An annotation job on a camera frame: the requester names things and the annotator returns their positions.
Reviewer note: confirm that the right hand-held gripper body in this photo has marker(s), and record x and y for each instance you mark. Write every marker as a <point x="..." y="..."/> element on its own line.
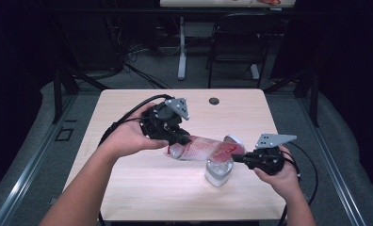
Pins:
<point x="269" y="161"/>

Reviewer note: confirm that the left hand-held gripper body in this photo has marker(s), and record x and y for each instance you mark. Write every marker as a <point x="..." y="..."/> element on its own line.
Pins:
<point x="159" y="122"/>

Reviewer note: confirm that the red and white refill pouch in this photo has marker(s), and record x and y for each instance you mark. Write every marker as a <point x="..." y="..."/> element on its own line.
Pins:
<point x="200" y="149"/>

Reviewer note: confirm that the person's right hand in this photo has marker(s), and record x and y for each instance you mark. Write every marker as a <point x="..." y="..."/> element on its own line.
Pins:
<point x="285" y="183"/>

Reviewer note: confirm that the person's left hand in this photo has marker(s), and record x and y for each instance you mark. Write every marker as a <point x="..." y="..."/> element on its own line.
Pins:
<point x="128" y="138"/>

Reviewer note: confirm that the black table grommet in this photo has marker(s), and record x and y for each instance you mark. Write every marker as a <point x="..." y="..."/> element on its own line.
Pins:
<point x="214" y="101"/>

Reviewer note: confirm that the white desk leg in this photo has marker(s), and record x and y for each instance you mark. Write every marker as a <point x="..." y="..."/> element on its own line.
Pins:
<point x="182" y="53"/>

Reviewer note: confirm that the black metal stand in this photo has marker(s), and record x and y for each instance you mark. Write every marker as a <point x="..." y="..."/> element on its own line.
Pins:
<point x="315" y="100"/>
<point x="57" y="94"/>

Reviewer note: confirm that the white desk foot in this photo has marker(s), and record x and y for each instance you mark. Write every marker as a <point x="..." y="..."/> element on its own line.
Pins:
<point x="254" y="72"/>

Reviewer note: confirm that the black square floor outlet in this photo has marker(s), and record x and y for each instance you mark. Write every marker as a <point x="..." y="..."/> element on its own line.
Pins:
<point x="58" y="134"/>

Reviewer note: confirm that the black folding chair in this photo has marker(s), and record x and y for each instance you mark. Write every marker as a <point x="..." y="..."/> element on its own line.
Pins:
<point x="241" y="40"/>

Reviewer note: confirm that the light wooden background desk top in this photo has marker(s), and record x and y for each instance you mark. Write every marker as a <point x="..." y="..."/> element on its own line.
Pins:
<point x="206" y="3"/>

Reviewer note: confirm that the dark curtain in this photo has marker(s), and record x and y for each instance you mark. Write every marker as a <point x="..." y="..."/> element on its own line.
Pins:
<point x="357" y="62"/>
<point x="12" y="78"/>

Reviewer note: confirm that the grey tape strip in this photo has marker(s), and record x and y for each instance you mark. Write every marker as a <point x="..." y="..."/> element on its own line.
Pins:
<point x="52" y="201"/>

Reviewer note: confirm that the red object on background desk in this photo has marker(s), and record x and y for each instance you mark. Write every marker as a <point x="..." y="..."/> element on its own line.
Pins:
<point x="269" y="2"/>

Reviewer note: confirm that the aluminium floor rail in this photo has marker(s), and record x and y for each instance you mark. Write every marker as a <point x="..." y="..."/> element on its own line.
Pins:
<point x="27" y="169"/>
<point x="332" y="163"/>

